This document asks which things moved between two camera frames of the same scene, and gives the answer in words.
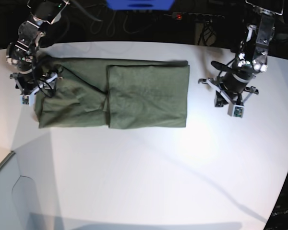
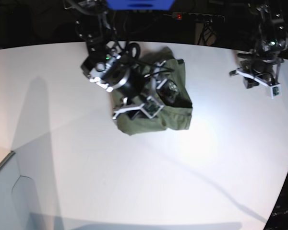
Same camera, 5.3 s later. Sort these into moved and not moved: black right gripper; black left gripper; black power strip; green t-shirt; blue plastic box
Moved: green t-shirt; black left gripper; black right gripper
Not moved: blue plastic box; black power strip
